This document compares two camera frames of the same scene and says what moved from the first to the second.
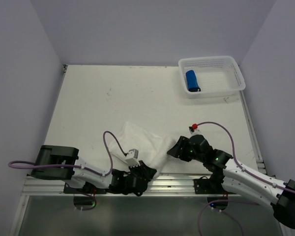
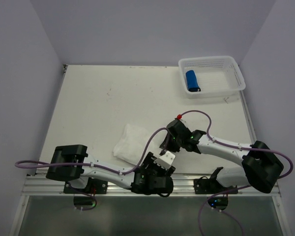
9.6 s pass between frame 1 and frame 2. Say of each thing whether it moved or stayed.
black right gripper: moved
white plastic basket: stayed
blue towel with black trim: stayed
